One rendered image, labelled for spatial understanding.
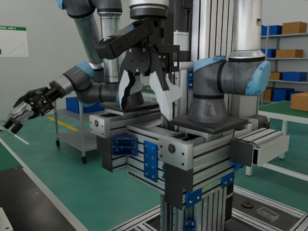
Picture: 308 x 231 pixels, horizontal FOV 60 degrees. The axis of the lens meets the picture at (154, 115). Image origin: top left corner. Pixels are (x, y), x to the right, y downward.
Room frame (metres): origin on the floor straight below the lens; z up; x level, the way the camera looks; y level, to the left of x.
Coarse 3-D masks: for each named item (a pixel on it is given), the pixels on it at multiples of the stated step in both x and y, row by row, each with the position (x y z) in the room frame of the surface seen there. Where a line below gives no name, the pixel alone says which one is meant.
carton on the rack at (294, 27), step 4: (284, 24) 6.12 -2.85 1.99; (288, 24) 6.05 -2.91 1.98; (292, 24) 5.99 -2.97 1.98; (296, 24) 5.93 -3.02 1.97; (300, 24) 5.90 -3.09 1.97; (304, 24) 6.05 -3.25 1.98; (284, 28) 6.11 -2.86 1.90; (288, 28) 6.05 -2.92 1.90; (292, 28) 5.98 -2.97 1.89; (296, 28) 5.93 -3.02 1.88; (300, 28) 5.92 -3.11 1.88; (304, 28) 6.07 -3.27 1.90; (284, 32) 6.11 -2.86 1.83; (288, 32) 6.04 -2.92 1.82; (292, 32) 5.98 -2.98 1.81; (296, 32) 5.92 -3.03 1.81; (300, 32) 5.93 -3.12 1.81; (304, 32) 6.08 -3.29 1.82
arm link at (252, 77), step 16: (240, 0) 0.87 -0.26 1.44; (256, 0) 0.85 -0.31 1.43; (240, 16) 0.87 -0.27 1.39; (256, 16) 0.86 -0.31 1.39; (240, 32) 0.87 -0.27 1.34; (256, 32) 0.86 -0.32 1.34; (240, 48) 0.88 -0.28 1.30; (256, 48) 0.87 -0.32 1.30; (240, 64) 0.86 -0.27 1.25; (256, 64) 0.85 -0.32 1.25; (224, 80) 0.90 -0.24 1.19; (240, 80) 0.87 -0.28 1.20; (256, 80) 0.83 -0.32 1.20
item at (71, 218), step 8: (24, 168) 1.20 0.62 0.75; (32, 176) 1.11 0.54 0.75; (40, 184) 1.03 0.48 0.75; (48, 192) 0.96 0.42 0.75; (56, 200) 0.90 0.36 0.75; (64, 208) 0.85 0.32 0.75; (64, 216) 0.80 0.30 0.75; (72, 216) 0.80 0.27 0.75; (72, 224) 0.76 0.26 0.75; (80, 224) 0.76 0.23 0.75
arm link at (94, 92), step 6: (90, 84) 1.09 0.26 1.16; (96, 84) 1.12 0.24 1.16; (78, 90) 1.07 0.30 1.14; (84, 90) 1.07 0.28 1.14; (90, 90) 1.09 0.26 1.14; (96, 90) 1.09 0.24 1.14; (78, 96) 1.10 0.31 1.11; (84, 96) 1.09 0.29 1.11; (90, 96) 1.09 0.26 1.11; (96, 96) 1.09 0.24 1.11; (84, 102) 1.11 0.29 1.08; (90, 102) 1.12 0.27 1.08
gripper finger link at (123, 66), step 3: (123, 60) 0.55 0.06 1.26; (123, 63) 0.55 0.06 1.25; (123, 66) 0.55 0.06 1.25; (120, 69) 0.56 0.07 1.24; (123, 69) 0.55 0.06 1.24; (126, 69) 0.54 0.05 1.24; (120, 72) 0.56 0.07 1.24; (120, 75) 0.56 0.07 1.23; (120, 78) 0.56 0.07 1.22; (120, 81) 0.56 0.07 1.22
